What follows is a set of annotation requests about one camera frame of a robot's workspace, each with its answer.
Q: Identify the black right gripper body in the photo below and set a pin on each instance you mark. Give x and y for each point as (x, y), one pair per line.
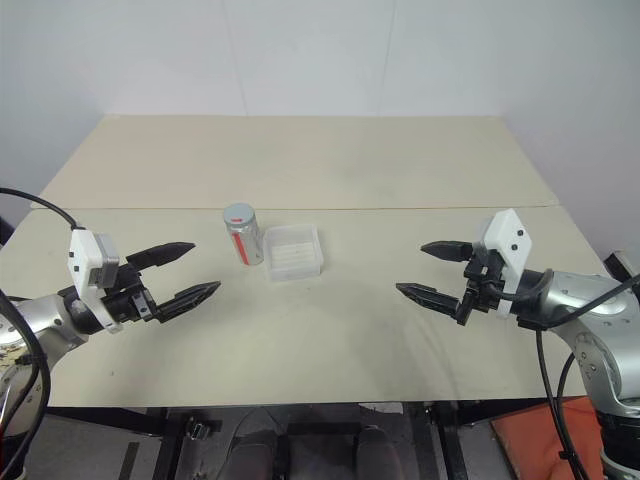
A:
(485, 285)

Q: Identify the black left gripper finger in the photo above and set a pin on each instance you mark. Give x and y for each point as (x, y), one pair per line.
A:
(192, 297)
(165, 252)

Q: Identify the grey jar lid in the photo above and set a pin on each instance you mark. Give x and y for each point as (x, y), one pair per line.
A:
(239, 214)

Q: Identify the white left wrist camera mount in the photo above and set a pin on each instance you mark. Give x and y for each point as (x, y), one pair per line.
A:
(82, 255)

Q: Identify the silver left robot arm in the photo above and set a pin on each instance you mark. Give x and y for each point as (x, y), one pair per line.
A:
(45, 316)

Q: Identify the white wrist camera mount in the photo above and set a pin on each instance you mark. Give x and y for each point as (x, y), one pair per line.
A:
(82, 255)
(510, 240)

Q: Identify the black table frame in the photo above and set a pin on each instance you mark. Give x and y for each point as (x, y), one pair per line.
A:
(100, 415)

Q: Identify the orange floor pad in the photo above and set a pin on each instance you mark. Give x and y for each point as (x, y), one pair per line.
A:
(525, 440)

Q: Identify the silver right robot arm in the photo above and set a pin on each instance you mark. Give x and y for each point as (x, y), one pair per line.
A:
(590, 300)

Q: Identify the clear plastic square container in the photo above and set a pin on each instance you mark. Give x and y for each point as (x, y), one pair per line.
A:
(292, 255)

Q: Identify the silver red can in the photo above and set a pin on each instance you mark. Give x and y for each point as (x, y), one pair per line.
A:
(247, 245)

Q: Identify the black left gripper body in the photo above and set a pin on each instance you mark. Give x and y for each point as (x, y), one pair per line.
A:
(131, 300)

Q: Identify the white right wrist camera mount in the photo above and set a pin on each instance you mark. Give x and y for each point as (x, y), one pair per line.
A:
(510, 240)

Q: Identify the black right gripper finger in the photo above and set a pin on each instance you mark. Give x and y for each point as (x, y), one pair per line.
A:
(447, 250)
(430, 296)

